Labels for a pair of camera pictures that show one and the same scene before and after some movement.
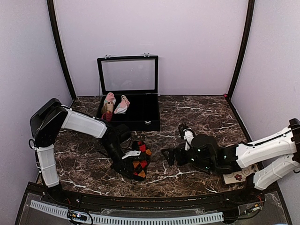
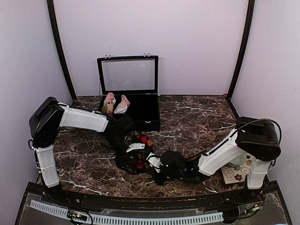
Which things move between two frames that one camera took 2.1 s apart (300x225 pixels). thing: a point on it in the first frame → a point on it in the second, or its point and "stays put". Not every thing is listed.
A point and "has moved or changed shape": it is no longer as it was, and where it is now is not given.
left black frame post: (50, 6) stays put
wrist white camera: (188, 138) → (155, 161)
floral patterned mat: (239, 176) stays put
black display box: (136, 77) stays put
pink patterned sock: (122, 107) stays put
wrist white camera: (131, 153) → (136, 146)
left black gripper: (126, 163) → (121, 163)
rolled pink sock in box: (107, 108) stays put
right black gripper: (173, 152) → (159, 181)
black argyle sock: (140, 165) has moved or changed shape
